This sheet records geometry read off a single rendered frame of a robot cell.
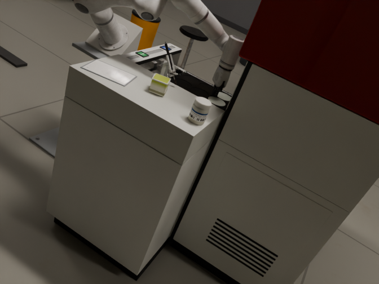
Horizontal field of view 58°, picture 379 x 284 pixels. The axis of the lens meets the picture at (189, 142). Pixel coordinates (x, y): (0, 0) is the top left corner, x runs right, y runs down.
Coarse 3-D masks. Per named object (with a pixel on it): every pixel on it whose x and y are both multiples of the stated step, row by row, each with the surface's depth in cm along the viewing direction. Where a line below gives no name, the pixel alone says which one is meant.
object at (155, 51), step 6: (150, 48) 199; (156, 48) 202; (174, 48) 214; (180, 48) 218; (126, 54) 179; (132, 54) 182; (150, 54) 192; (156, 54) 194; (162, 54) 198; (132, 60) 174; (138, 60) 177
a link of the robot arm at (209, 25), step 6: (210, 12) 157; (204, 18) 155; (210, 18) 156; (198, 24) 157; (204, 24) 157; (210, 24) 157; (216, 24) 159; (204, 30) 160; (210, 30) 159; (216, 30) 160; (222, 30) 163; (210, 36) 162; (216, 36) 162; (222, 36) 176; (228, 36) 178; (216, 42) 177; (222, 42) 177
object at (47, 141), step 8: (80, 48) 203; (88, 48) 205; (96, 56) 199; (104, 56) 203; (56, 128) 265; (32, 136) 248; (40, 136) 251; (48, 136) 254; (56, 136) 257; (40, 144) 244; (48, 144) 246; (56, 144) 250; (48, 152) 241
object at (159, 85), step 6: (156, 78) 147; (162, 78) 149; (168, 78) 151; (156, 84) 147; (162, 84) 147; (168, 84) 150; (150, 90) 149; (156, 90) 148; (162, 90) 148; (162, 96) 150
